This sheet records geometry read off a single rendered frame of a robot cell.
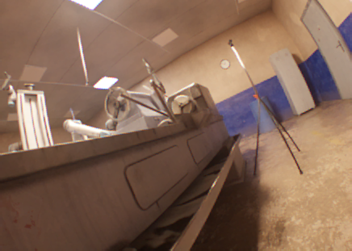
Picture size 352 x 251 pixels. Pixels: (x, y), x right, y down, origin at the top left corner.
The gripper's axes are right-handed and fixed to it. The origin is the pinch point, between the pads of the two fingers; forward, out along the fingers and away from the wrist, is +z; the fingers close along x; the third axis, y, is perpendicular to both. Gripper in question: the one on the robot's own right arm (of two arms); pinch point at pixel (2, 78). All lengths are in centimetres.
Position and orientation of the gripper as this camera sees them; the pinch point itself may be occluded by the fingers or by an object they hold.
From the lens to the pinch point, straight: 220.6
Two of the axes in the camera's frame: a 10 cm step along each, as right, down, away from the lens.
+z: 3.1, -5.0, -8.1
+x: -0.5, 8.4, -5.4
